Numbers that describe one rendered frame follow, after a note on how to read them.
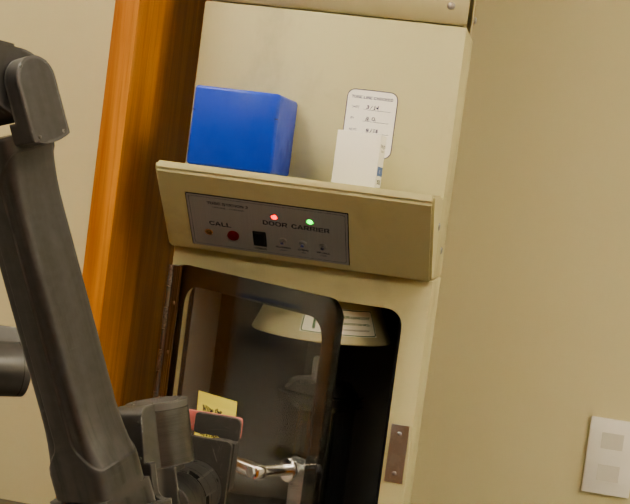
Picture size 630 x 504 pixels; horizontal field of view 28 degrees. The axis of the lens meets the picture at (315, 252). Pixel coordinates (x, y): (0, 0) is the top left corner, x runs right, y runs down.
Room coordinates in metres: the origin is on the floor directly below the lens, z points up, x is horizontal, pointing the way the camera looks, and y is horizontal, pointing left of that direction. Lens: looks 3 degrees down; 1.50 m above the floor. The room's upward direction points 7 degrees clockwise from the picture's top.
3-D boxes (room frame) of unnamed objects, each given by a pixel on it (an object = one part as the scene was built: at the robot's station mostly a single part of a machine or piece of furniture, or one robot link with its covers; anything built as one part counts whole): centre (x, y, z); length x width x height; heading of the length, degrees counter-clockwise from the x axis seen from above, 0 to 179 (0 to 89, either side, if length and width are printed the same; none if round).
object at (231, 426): (1.26, 0.08, 1.23); 0.09 x 0.07 x 0.07; 170
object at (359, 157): (1.44, -0.04, 1.54); 0.05 x 0.05 x 0.06; 81
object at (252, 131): (1.46, 0.10, 1.56); 0.10 x 0.10 x 0.09; 80
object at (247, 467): (1.33, 0.04, 1.20); 0.10 x 0.05 x 0.03; 41
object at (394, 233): (1.45, 0.03, 1.46); 0.32 x 0.11 x 0.10; 80
